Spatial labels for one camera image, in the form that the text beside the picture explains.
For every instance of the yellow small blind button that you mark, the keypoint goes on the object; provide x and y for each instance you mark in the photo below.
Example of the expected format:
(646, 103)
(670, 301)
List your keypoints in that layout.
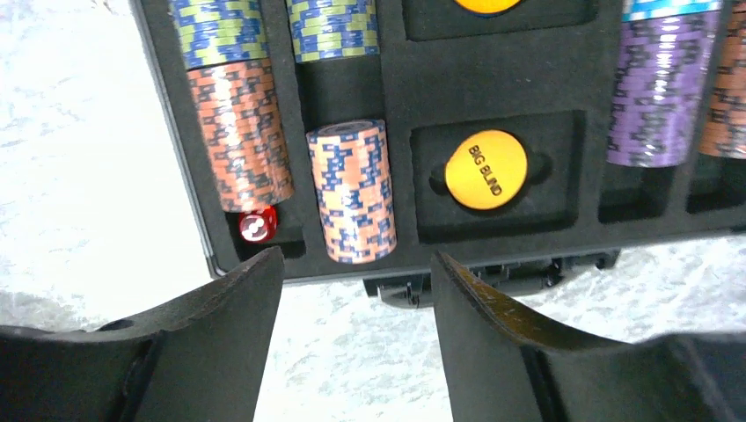
(487, 8)

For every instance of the orange chips left slot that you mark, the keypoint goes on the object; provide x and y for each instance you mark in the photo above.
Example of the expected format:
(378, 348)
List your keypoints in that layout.
(241, 125)

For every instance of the purple chips in case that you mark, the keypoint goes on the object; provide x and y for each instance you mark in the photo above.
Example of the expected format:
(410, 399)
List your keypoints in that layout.
(659, 83)

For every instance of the red die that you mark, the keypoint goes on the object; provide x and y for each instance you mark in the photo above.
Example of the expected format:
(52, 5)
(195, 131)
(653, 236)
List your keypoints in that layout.
(258, 226)

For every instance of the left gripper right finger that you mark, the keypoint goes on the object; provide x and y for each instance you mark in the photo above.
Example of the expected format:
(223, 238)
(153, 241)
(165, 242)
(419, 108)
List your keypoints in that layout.
(503, 361)

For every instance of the blue yellow chip stack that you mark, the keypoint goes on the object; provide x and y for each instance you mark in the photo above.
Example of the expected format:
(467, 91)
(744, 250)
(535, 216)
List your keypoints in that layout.
(332, 29)

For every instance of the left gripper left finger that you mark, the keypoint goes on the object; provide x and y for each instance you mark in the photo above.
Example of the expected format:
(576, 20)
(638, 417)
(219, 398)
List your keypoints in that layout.
(198, 357)

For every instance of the light blue chips in case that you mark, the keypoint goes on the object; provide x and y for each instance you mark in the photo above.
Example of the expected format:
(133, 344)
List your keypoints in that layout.
(634, 10)

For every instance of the yellow big blind button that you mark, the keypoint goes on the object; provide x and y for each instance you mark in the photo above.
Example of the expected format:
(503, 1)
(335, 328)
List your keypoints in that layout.
(487, 170)

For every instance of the blue yellow chips in case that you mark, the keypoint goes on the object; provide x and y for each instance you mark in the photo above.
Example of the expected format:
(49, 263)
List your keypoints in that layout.
(215, 32)

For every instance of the orange chip stack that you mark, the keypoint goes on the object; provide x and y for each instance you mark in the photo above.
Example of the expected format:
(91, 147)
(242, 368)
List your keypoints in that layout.
(352, 178)

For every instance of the orange chips right slot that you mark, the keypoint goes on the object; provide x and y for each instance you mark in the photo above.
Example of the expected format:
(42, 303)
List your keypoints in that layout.
(724, 129)

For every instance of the orange chips slot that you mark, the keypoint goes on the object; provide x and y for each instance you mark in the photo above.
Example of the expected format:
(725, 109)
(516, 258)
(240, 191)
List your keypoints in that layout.
(241, 125)
(724, 129)

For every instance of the black poker set case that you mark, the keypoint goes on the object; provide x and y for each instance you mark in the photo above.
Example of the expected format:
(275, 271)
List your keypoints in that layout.
(544, 71)

